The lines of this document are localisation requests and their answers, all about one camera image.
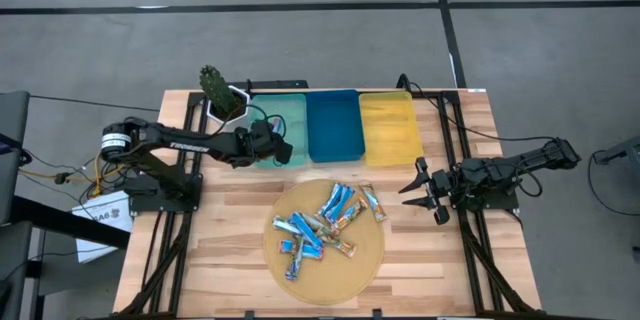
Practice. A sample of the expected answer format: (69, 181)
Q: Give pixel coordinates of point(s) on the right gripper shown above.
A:
(442, 187)

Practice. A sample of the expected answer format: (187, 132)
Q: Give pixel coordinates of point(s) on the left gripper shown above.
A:
(255, 147)

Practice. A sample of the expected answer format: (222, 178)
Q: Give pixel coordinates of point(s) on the red green Chewy bar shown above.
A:
(316, 221)
(277, 126)

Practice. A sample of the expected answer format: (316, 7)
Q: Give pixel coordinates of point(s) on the blue orange-tipped granola bar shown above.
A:
(331, 201)
(342, 205)

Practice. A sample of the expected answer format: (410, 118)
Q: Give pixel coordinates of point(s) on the silver blue granola bar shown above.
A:
(285, 225)
(294, 267)

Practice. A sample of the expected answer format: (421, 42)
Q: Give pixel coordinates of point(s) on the blue granola bar red ends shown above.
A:
(312, 252)
(306, 230)

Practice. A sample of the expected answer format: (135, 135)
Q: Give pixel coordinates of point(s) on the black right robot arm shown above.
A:
(525, 162)

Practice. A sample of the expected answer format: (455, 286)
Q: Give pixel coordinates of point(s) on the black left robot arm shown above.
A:
(190, 142)

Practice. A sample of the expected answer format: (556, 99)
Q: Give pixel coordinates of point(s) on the teal translucent plastic bin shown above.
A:
(295, 110)

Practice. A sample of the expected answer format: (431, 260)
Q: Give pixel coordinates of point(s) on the black power strip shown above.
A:
(277, 84)

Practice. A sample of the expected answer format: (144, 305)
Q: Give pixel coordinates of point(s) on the dark blue plastic bin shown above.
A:
(335, 125)

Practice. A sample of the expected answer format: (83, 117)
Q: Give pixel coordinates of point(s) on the yellow translucent plastic bin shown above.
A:
(390, 130)

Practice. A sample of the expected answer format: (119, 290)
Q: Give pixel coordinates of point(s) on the green cactus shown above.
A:
(215, 85)

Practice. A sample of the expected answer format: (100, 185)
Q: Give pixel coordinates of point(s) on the round wooden plate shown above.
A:
(340, 280)

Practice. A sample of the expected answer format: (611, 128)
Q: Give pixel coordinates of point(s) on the grey tripod stand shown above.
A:
(620, 152)

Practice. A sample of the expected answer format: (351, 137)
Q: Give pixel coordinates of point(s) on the white printed paper sheet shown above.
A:
(100, 240)

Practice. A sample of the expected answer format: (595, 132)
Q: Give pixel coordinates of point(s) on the black beam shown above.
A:
(60, 220)

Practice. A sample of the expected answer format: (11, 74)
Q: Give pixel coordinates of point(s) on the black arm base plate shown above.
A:
(150, 205)
(500, 205)

